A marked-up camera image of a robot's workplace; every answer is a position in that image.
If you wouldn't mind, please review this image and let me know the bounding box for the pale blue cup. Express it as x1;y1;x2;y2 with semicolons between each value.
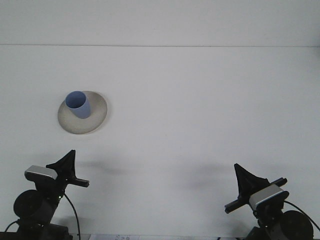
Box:
64;90;91;120

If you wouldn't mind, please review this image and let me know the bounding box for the pale round plate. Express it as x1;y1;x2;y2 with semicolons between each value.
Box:
57;90;110;136

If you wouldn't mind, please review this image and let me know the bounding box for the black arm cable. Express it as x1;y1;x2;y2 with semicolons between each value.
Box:
62;192;82;237
284;199;320;231

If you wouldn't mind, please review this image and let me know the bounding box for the thin black looped cable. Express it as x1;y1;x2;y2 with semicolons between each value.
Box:
4;219;20;233

